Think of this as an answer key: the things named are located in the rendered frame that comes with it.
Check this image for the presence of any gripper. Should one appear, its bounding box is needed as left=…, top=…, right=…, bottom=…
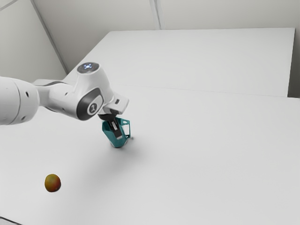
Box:
left=97, top=108, right=124, bottom=140

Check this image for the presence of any teal faceted mug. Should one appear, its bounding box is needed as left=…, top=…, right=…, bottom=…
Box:
left=101, top=118, right=131, bottom=149

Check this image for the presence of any red-yellow apple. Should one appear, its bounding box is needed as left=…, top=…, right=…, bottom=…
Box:
left=44, top=173, right=62, bottom=193

